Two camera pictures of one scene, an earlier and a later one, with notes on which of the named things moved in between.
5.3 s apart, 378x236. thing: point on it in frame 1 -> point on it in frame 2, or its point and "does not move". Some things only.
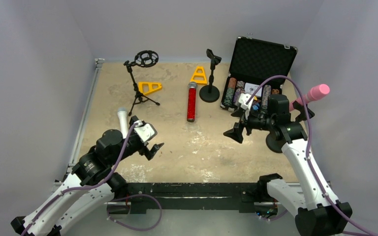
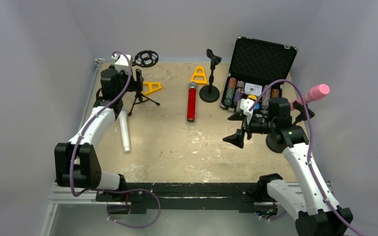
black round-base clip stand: x=276 y=145 does not move
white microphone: x=122 y=113 does not move
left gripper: x=144 y=147 -> x=137 y=79
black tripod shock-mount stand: x=144 y=58 does not move
